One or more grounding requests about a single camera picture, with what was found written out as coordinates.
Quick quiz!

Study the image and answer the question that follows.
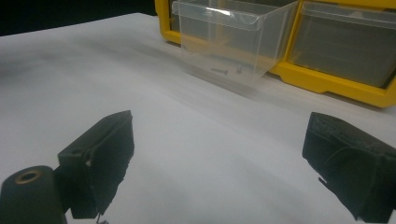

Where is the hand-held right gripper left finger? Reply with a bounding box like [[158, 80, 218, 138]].
[[57, 109, 135, 220]]

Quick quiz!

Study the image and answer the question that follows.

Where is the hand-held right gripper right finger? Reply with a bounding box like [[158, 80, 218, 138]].
[[301, 111, 396, 224]]

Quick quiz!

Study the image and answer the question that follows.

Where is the yellow drawer organizer cabinet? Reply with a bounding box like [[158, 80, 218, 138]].
[[154, 0, 396, 109]]

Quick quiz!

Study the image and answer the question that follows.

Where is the clear plastic drawer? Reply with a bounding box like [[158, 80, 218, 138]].
[[171, 0, 301, 88]]

